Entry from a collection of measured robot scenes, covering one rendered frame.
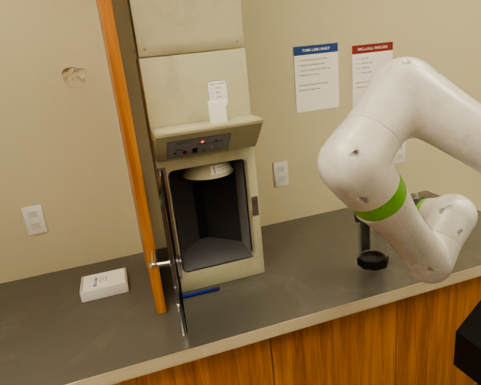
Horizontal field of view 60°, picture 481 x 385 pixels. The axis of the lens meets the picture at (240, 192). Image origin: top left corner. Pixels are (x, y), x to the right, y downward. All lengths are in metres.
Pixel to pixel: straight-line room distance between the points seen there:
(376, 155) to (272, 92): 1.15
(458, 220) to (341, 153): 0.46
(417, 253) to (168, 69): 0.83
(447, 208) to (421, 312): 0.57
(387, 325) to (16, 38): 1.60
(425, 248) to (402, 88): 0.38
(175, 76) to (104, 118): 0.51
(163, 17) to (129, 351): 0.94
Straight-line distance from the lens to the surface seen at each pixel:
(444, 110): 0.81
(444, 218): 1.12
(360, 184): 0.75
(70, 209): 1.81
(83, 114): 1.72
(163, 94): 1.30
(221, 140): 1.27
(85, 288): 1.59
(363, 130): 0.75
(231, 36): 1.34
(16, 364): 1.41
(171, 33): 1.30
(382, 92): 0.79
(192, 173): 1.40
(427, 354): 1.74
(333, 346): 1.48
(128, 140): 1.21
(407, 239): 0.94
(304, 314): 1.33
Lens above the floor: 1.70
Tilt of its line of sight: 18 degrees down
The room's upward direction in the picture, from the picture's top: 6 degrees counter-clockwise
